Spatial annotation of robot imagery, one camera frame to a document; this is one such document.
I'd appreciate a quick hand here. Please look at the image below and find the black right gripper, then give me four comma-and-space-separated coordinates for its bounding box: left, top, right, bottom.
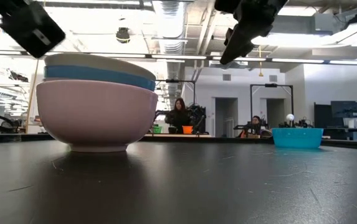
219, 0, 288, 65

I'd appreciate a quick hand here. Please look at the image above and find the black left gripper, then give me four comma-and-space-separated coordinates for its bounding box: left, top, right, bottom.
0, 0, 67, 59

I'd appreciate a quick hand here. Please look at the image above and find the beige bowl with white rim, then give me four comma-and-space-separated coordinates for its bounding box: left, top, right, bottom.
44, 52, 157, 82

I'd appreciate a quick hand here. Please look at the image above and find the large blue bowl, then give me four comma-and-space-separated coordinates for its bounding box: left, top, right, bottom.
43, 65, 156, 92

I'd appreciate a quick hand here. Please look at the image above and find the wooden pole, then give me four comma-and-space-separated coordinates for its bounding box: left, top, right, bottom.
24, 58, 40, 135

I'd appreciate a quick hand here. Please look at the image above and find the person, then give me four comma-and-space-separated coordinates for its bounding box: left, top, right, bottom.
248, 115, 264, 138
164, 98, 195, 135

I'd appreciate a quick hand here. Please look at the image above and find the large pale pinkish bowl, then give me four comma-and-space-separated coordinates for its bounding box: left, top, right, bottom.
36, 77, 159, 153

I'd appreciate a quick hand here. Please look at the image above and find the small teal bowl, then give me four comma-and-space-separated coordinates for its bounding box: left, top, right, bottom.
271, 128, 324, 149

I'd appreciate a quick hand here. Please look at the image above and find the black computer monitor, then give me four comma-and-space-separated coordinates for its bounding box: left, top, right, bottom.
330, 100, 357, 119

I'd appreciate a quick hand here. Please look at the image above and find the black table mat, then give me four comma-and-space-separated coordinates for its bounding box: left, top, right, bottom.
0, 133, 357, 224

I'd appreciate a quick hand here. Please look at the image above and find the black gantry frame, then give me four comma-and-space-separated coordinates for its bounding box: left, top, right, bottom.
155, 78, 197, 108
249, 83, 295, 129

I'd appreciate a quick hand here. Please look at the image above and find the silver ceiling duct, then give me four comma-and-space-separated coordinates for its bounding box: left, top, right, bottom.
151, 0, 188, 55

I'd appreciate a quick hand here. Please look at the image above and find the black ceiling camera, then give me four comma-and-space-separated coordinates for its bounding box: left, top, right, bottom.
115, 27, 131, 44

